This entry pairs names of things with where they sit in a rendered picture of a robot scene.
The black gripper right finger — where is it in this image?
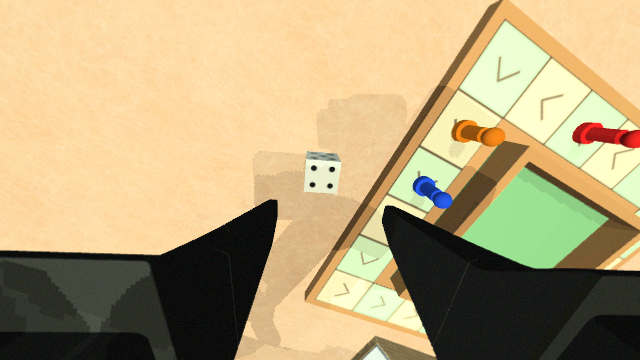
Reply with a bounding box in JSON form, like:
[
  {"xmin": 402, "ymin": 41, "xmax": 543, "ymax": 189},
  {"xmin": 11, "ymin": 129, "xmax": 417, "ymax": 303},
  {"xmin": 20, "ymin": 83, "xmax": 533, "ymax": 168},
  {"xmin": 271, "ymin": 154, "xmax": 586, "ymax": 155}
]
[{"xmin": 382, "ymin": 205, "xmax": 640, "ymax": 360}]

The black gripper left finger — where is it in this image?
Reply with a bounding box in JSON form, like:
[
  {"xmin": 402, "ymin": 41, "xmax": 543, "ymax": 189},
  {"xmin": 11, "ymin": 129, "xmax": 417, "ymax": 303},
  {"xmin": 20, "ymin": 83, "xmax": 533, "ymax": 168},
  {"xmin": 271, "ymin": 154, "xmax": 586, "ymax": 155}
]
[{"xmin": 0, "ymin": 199, "xmax": 278, "ymax": 360}]

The red game pawn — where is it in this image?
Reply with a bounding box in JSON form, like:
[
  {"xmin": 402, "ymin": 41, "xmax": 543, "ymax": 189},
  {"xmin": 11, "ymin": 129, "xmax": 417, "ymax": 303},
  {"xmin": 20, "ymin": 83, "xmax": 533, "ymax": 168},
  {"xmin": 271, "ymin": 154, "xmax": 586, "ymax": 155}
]
[{"xmin": 572, "ymin": 122, "xmax": 640, "ymax": 148}]

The orange pawn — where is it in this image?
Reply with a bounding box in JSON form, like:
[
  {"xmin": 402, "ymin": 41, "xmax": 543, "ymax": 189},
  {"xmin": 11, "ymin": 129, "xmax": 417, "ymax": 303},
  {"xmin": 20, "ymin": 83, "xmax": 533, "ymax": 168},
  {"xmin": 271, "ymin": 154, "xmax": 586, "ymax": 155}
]
[{"xmin": 451, "ymin": 120, "xmax": 505, "ymax": 147}]

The blue game pawn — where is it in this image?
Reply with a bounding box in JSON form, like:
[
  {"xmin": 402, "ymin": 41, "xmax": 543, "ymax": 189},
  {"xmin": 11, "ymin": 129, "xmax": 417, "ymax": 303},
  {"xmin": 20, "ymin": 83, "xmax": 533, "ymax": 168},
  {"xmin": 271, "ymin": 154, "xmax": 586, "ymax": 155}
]
[{"xmin": 412, "ymin": 176, "xmax": 452, "ymax": 209}]

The white die with black pips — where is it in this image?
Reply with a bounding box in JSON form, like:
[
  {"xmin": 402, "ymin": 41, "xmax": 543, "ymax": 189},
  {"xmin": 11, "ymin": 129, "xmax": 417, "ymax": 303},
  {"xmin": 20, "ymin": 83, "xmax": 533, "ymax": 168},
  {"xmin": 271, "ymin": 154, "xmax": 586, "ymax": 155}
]
[{"xmin": 304, "ymin": 151, "xmax": 341, "ymax": 194}]

